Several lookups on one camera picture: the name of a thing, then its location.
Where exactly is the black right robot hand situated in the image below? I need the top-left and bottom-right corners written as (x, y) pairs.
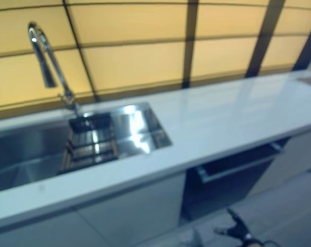
top-left (213, 206), bottom-right (251, 241)

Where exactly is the dishwasher lower rack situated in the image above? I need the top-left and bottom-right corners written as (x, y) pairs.
top-left (182, 136), bottom-right (292, 222)

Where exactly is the white base cabinet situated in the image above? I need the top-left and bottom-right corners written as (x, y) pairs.
top-left (0, 171), bottom-right (186, 247)

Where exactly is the black dish drying rack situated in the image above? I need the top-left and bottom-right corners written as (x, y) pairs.
top-left (57, 112), bottom-right (120, 177)

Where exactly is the stainless steel sink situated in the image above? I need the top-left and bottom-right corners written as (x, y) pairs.
top-left (0, 102), bottom-right (173, 194)

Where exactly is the chrome gooseneck faucet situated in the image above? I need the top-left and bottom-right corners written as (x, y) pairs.
top-left (28, 23), bottom-right (81, 118)

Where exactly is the dark lattice wall frame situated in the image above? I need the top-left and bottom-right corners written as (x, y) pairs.
top-left (0, 0), bottom-right (311, 121)

